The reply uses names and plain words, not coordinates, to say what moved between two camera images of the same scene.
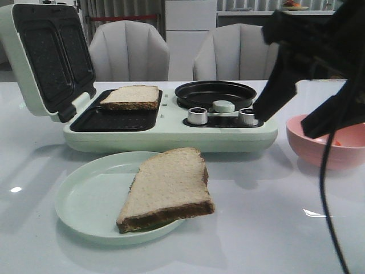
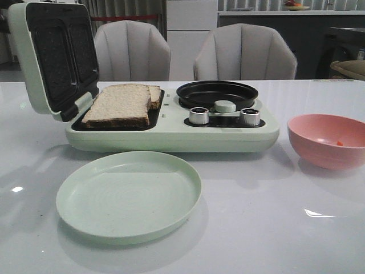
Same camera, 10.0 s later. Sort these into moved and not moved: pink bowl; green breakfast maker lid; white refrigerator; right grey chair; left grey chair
Moved: green breakfast maker lid
Not moved: pink bowl; white refrigerator; right grey chair; left grey chair
